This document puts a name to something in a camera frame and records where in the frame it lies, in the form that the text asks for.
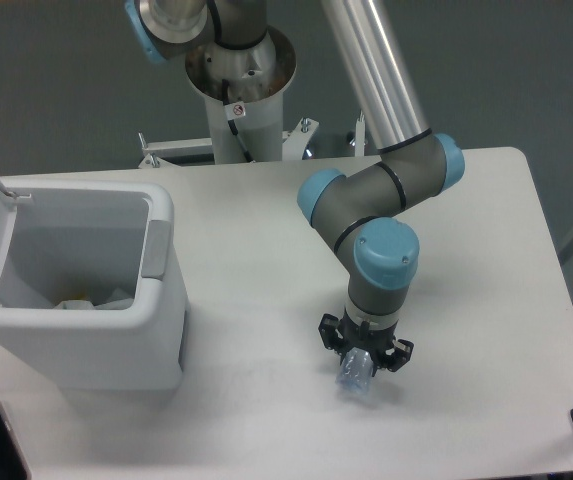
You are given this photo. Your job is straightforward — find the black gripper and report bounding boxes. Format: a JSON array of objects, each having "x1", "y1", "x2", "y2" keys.
[{"x1": 318, "y1": 312, "x2": 414, "y2": 376}]

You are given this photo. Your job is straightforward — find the clear plastic water bottle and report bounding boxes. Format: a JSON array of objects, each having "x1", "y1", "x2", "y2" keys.
[{"x1": 335, "y1": 348, "x2": 374, "y2": 397}]

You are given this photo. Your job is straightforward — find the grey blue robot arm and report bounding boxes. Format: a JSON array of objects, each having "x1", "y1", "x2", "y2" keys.
[{"x1": 125, "y1": 1, "x2": 465, "y2": 383}]

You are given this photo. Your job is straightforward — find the white trash can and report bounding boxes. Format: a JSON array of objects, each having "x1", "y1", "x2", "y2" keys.
[{"x1": 0, "y1": 178, "x2": 188, "y2": 390}]

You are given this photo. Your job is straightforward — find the trash inside can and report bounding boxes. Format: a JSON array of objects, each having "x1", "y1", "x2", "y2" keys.
[{"x1": 58, "y1": 286, "x2": 136, "y2": 311}]

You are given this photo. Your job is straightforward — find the white metal frame brackets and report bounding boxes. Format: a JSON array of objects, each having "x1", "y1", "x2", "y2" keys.
[{"x1": 138, "y1": 111, "x2": 373, "y2": 169}]

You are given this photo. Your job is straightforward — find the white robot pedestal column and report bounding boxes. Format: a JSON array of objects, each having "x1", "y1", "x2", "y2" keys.
[{"x1": 185, "y1": 27, "x2": 296, "y2": 164}]

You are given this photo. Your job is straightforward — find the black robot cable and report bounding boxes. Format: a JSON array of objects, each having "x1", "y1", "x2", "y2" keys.
[{"x1": 221, "y1": 78, "x2": 257, "y2": 164}]

